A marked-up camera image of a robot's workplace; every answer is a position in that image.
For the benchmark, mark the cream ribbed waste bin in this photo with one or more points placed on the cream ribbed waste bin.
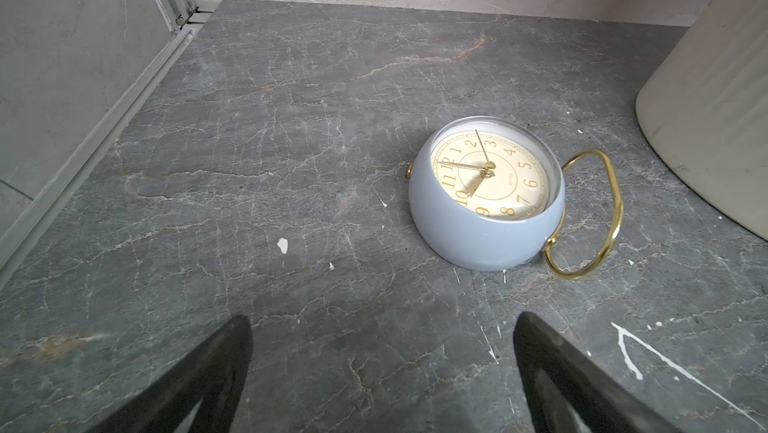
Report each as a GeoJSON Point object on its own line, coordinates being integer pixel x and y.
{"type": "Point", "coordinates": [704, 110]}

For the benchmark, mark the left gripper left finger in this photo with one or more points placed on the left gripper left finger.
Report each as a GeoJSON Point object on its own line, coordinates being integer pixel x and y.
{"type": "Point", "coordinates": [208, 380]}

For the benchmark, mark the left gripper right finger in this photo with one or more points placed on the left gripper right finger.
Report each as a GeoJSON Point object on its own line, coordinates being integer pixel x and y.
{"type": "Point", "coordinates": [561, 383]}

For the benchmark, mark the small round white clock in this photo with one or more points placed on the small round white clock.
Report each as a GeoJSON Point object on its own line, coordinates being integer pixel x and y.
{"type": "Point", "coordinates": [488, 195]}

